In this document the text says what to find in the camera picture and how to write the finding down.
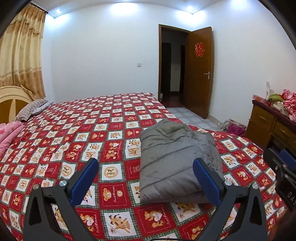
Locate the clothes pile on floor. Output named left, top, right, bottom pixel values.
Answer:
left=221, top=119, right=247, bottom=137

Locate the beige patterned curtain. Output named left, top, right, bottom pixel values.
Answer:
left=1, top=4, right=47, bottom=99

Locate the striped grey pillow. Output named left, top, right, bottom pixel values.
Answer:
left=15, top=99, right=53, bottom=121

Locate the cream wooden headboard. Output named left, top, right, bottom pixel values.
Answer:
left=0, top=86, right=33, bottom=123

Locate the red door decoration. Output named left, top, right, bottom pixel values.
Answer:
left=195, top=42, right=205, bottom=57

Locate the red patchwork bear quilt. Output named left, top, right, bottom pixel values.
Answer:
left=0, top=92, right=287, bottom=241

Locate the green cloth on dresser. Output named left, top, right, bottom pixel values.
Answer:
left=267, top=94, right=284, bottom=102

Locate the brown wooden door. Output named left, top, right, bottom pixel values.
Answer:
left=184, top=27, right=214, bottom=119

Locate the pink folded blanket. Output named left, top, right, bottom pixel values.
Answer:
left=0, top=121, right=24, bottom=158

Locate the brown wooden dresser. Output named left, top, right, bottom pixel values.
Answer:
left=244, top=100, right=296, bottom=156

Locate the grey padded jacket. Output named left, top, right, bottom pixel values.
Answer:
left=139, top=120, right=223, bottom=204

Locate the red white cloth on dresser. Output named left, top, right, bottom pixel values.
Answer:
left=280, top=89, right=296, bottom=122

